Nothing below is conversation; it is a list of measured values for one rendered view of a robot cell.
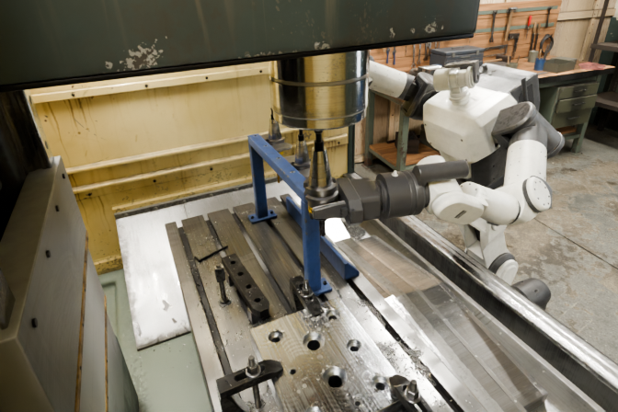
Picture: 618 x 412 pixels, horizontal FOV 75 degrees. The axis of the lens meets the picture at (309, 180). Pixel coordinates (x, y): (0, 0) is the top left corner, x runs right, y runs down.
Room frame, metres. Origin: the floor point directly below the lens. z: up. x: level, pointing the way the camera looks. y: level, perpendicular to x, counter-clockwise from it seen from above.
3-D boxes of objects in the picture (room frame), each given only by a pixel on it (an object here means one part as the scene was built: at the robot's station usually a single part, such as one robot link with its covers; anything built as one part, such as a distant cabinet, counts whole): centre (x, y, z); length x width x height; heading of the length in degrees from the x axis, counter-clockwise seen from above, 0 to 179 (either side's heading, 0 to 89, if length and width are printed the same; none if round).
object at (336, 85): (0.65, -0.02, 1.55); 0.16 x 0.16 x 0.12
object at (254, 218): (1.28, 0.18, 1.05); 0.10 x 0.05 x 0.30; 114
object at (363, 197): (0.67, -0.12, 1.32); 0.13 x 0.12 x 0.10; 9
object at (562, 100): (3.66, -1.68, 0.71); 2.21 x 0.95 x 1.43; 109
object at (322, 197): (0.65, -0.02, 1.35); 0.06 x 0.06 x 0.03
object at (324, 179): (0.65, -0.02, 1.39); 0.04 x 0.04 x 0.07
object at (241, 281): (0.86, 0.19, 0.93); 0.26 x 0.05 x 0.06; 29
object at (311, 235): (0.88, 0.00, 1.05); 0.10 x 0.05 x 0.30; 114
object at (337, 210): (0.62, -0.04, 1.31); 0.06 x 0.02 x 0.03; 99
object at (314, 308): (0.75, 0.02, 0.97); 0.13 x 0.03 x 0.15; 24
